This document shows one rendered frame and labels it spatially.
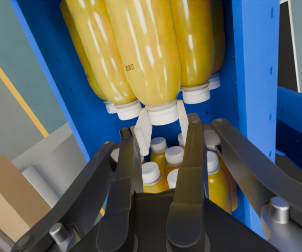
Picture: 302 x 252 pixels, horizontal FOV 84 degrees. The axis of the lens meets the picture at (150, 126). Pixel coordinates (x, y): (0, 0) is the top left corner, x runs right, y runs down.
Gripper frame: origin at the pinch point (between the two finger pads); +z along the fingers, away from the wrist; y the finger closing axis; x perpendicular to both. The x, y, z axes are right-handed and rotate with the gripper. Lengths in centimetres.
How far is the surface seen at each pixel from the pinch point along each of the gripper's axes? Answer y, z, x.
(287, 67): 75, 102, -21
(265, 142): 9.2, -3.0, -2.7
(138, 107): -3.7, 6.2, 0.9
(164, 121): 0.1, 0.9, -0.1
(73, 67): -13.3, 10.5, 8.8
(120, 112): -6.3, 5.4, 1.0
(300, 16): 90, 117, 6
